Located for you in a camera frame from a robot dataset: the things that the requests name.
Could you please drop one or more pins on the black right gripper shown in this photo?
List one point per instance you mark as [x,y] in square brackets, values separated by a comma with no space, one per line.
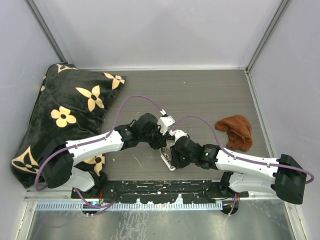
[175,161]

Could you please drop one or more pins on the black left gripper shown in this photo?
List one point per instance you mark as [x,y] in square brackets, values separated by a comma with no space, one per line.
[161,140]

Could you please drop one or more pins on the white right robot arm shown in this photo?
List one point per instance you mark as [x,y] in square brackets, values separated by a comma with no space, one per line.
[282,176]

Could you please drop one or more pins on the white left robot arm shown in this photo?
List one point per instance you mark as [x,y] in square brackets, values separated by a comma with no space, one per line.
[59,159]

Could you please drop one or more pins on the orange brown cloth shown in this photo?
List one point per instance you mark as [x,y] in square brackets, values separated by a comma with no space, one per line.
[239,132]

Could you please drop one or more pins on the black floral cushion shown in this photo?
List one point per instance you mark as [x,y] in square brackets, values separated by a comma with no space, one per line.
[72,104]

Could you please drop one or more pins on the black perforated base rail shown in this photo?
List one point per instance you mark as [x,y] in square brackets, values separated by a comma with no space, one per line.
[160,191]

